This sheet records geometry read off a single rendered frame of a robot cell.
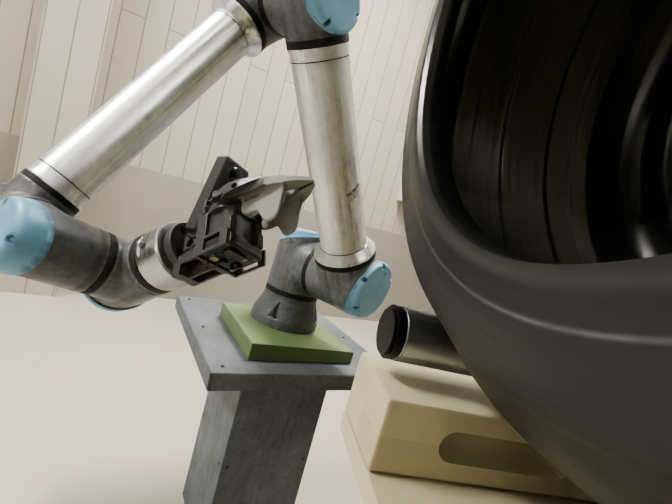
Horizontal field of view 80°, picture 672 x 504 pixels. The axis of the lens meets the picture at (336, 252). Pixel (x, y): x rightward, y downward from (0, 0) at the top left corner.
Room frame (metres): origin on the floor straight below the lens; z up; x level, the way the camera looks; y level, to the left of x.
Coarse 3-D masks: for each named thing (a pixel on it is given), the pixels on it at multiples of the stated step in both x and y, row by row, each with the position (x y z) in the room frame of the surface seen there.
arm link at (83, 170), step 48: (240, 0) 0.73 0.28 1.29; (192, 48) 0.69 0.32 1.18; (240, 48) 0.75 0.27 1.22; (144, 96) 0.64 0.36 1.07; (192, 96) 0.70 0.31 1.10; (96, 144) 0.60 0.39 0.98; (144, 144) 0.66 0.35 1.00; (0, 192) 0.55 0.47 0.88; (48, 192) 0.56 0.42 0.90; (96, 192) 0.63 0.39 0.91
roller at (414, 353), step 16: (384, 320) 0.32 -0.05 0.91; (400, 320) 0.30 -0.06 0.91; (416, 320) 0.31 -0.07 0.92; (432, 320) 0.31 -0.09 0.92; (384, 336) 0.31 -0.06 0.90; (400, 336) 0.30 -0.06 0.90; (416, 336) 0.30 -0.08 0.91; (432, 336) 0.30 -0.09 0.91; (448, 336) 0.31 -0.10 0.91; (384, 352) 0.31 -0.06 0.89; (400, 352) 0.30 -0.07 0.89; (416, 352) 0.30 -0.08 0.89; (432, 352) 0.30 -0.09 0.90; (448, 352) 0.30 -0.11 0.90; (432, 368) 0.32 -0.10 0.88; (448, 368) 0.31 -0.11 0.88; (464, 368) 0.31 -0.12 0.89
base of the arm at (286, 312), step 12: (276, 288) 1.04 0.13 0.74; (264, 300) 1.05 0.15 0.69; (276, 300) 1.04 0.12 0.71; (288, 300) 1.03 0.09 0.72; (300, 300) 1.04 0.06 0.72; (312, 300) 1.07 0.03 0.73; (252, 312) 1.06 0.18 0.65; (264, 312) 1.03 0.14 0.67; (276, 312) 1.03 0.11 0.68; (288, 312) 1.03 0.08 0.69; (300, 312) 1.04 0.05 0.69; (312, 312) 1.07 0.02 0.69; (264, 324) 1.02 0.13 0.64; (276, 324) 1.01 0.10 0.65; (288, 324) 1.02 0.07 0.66; (300, 324) 1.03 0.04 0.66; (312, 324) 1.07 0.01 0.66
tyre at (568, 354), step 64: (448, 0) 0.38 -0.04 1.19; (512, 0) 0.46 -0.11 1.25; (576, 0) 0.47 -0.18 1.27; (640, 0) 0.48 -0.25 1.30; (448, 64) 0.38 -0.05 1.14; (512, 64) 0.48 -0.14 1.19; (576, 64) 0.49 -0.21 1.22; (640, 64) 0.49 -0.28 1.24; (448, 128) 0.44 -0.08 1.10; (512, 128) 0.47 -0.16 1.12; (576, 128) 0.49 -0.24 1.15; (640, 128) 0.48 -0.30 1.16; (448, 192) 0.29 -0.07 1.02; (512, 192) 0.44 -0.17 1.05; (576, 192) 0.47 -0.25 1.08; (640, 192) 0.45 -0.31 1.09; (448, 256) 0.23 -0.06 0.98; (512, 256) 0.20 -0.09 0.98; (576, 256) 0.42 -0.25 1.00; (640, 256) 0.42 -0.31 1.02; (448, 320) 0.22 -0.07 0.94; (512, 320) 0.16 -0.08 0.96; (576, 320) 0.13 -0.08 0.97; (640, 320) 0.11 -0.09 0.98; (512, 384) 0.16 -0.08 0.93; (576, 384) 0.13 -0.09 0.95; (640, 384) 0.11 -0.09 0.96; (576, 448) 0.14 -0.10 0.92; (640, 448) 0.11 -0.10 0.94
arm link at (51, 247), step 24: (0, 216) 0.46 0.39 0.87; (24, 216) 0.44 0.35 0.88; (48, 216) 0.46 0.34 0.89; (0, 240) 0.43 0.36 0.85; (24, 240) 0.44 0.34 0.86; (48, 240) 0.45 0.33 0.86; (72, 240) 0.48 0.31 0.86; (96, 240) 0.50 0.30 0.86; (0, 264) 0.43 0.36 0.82; (24, 264) 0.44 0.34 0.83; (48, 264) 0.46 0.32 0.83; (72, 264) 0.48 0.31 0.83; (96, 264) 0.50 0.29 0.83; (72, 288) 0.50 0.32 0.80; (96, 288) 0.51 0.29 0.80
